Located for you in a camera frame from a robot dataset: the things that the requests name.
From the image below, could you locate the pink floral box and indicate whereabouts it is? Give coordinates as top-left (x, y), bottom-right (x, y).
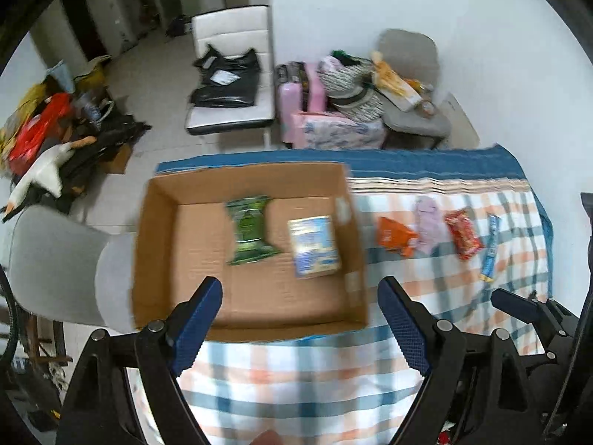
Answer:
top-left (292, 112), bottom-right (386, 151)

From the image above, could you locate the striped fabric bag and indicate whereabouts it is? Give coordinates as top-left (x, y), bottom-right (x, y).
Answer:
top-left (319, 56), bottom-right (385, 123)

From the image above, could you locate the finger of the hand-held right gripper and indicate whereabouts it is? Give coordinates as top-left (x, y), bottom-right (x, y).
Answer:
top-left (491, 288), bottom-right (580, 367)

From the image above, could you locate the blue and yellow packet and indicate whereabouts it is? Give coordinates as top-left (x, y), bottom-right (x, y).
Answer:
top-left (287, 215), bottom-right (342, 280)

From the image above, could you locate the black plastic bag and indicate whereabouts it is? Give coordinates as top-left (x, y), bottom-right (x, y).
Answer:
top-left (190, 45), bottom-right (261, 108)

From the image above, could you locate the white goose plush toy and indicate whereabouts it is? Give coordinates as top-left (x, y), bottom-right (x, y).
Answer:
top-left (1, 136), bottom-right (98, 223)

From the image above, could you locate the light pink suitcase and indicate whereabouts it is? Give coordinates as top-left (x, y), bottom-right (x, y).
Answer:
top-left (276, 62), bottom-right (332, 144)

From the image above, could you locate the orange snack packet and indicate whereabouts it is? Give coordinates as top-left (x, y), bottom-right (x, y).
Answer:
top-left (376, 216), bottom-right (418, 258)

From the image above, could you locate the black cloth pile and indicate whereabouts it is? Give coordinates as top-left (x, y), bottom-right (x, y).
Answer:
top-left (60, 102), bottom-right (153, 214)

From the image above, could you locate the yellow snack bag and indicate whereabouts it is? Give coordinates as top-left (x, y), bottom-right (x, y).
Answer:
top-left (373, 51), bottom-right (422, 109)

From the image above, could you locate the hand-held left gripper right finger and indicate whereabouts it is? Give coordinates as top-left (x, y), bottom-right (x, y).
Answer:
top-left (377, 276), bottom-right (550, 445)

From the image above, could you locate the yellow plastic bag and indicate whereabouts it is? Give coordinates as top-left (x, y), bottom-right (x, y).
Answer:
top-left (0, 81), bottom-right (52, 149)

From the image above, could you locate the blue stick packet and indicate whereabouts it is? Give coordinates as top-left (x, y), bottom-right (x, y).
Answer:
top-left (479, 214), bottom-right (502, 283)

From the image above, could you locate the plaid blanket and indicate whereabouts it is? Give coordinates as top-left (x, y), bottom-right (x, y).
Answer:
top-left (155, 145), bottom-right (554, 445)

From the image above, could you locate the grey padded chair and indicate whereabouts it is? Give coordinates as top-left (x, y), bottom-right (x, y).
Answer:
top-left (374, 29), bottom-right (452, 149)

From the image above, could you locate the red plastic bag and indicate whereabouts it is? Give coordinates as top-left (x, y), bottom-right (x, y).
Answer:
top-left (8, 93), bottom-right (72, 177)

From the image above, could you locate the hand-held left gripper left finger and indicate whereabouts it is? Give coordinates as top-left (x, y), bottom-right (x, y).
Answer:
top-left (56, 276), bottom-right (224, 445)

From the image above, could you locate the green snack packet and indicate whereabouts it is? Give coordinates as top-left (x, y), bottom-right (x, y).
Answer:
top-left (225, 195), bottom-right (284, 267)

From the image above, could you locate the lavender soft pouch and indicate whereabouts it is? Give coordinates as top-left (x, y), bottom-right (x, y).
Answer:
top-left (414, 196), bottom-right (442, 256)

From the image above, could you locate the brown cardboard box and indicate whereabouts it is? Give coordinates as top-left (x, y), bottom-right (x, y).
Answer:
top-left (131, 162), bottom-right (370, 343)

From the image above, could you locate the red snack packet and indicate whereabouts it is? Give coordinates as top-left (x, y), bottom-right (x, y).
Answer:
top-left (445, 208), bottom-right (484, 261)

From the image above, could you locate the white leather chair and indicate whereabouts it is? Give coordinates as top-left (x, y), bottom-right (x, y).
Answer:
top-left (185, 4), bottom-right (275, 137)

